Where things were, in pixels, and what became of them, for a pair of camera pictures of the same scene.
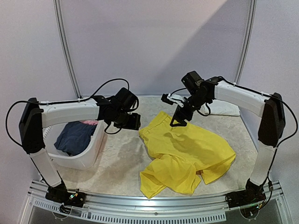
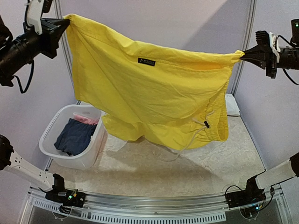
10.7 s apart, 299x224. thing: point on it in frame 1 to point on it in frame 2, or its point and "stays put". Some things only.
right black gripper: [183, 111] to [270, 56]
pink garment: [91, 122] stays put
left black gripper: [135, 124] to [53, 31]
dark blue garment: [75, 138] stays put
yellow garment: [181, 151] to [168, 96]
